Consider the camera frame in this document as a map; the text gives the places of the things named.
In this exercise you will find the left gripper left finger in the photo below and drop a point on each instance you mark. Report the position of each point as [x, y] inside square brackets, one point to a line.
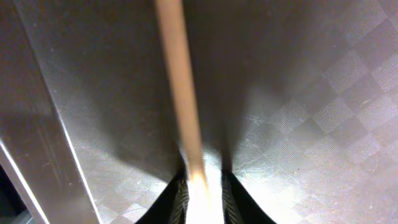
[171, 206]

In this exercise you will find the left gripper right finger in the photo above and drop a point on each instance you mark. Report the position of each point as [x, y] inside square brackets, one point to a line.
[238, 206]

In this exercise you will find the wooden chopstick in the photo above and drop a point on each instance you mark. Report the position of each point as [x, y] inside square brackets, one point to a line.
[202, 208]

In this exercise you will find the dark brown serving tray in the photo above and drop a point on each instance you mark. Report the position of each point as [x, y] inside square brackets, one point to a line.
[298, 99]

